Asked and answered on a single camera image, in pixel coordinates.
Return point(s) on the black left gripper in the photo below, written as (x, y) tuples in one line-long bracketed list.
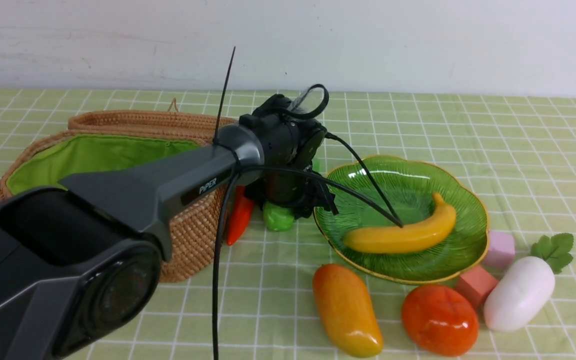
[(299, 192)]

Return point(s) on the green toy cucumber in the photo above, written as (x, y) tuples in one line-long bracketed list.
[(277, 218)]

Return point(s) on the orange toy carrot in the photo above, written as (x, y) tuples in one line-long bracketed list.
[(239, 216)]

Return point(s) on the yellow toy banana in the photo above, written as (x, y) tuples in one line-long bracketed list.
[(410, 238)]

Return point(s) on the orange yellow toy mango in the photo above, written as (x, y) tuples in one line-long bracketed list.
[(346, 311)]

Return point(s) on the orange toy persimmon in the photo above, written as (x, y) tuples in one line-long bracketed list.
[(440, 320)]

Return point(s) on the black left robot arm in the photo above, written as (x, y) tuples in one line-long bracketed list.
[(79, 261)]

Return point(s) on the green foam cube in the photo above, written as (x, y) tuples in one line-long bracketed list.
[(315, 165)]

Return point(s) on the green glass leaf plate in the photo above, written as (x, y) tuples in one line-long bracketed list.
[(409, 186)]

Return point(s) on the woven rattan basket lid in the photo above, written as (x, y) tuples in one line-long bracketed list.
[(171, 124)]

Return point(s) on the woven rattan basket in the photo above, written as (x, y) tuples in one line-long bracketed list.
[(51, 158)]

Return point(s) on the red foam cube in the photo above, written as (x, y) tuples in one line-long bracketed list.
[(475, 285)]

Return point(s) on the pink foam cube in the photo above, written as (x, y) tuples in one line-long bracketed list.
[(501, 250)]

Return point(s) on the white toy radish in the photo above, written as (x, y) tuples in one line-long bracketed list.
[(528, 284)]

